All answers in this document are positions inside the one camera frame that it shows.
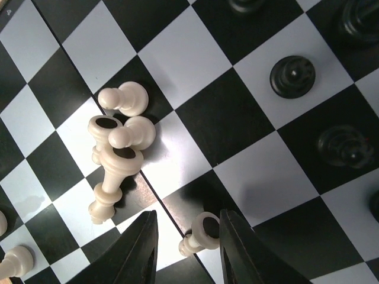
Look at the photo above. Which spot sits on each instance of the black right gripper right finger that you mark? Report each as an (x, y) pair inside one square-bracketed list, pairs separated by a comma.
[(246, 259)]

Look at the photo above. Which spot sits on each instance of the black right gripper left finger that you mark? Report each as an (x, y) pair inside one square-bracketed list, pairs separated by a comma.
[(132, 258)]

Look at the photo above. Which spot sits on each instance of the white pawn piece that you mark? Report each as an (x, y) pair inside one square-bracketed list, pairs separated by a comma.
[(205, 234), (130, 98), (138, 133), (17, 262)]

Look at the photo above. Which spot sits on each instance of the white king piece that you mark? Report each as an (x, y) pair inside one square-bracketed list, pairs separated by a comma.
[(118, 164)]

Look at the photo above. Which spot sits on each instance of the black and grey chessboard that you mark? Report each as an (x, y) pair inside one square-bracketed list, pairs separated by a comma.
[(224, 138)]

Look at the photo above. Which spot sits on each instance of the white rook piece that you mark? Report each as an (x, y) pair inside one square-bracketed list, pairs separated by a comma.
[(3, 223)]

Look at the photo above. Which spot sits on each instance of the black queen piece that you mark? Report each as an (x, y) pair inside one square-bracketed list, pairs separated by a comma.
[(358, 23)]

